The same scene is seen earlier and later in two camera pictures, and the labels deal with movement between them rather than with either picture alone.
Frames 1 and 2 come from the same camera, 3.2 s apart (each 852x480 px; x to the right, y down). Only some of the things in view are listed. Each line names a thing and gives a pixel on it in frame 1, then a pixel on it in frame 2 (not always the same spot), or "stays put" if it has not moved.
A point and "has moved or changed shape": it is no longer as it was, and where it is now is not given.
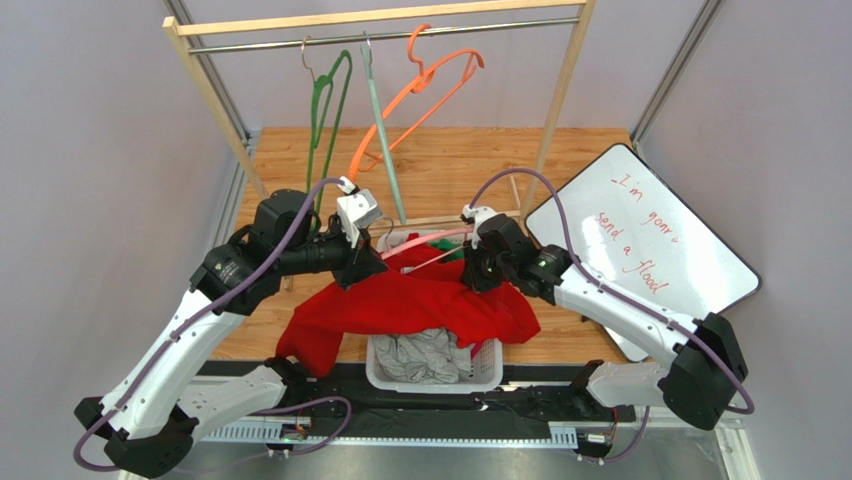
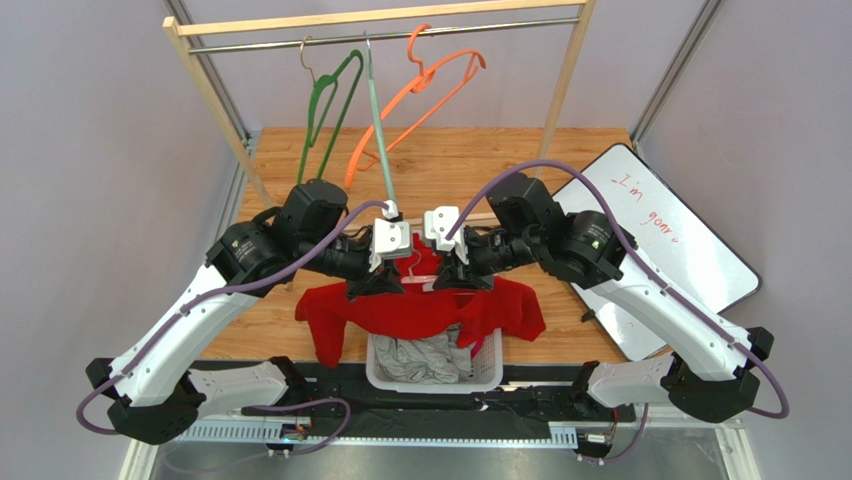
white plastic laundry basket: [487, 360] stays put
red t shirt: [425, 291] has moved or changed shape
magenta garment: [475, 349] stays put
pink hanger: [394, 250] has moved or changed shape
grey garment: [423, 356] stays put
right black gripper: [477, 267] -> [460, 273]
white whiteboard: [623, 219] stays put
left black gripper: [361, 261] -> [382, 281]
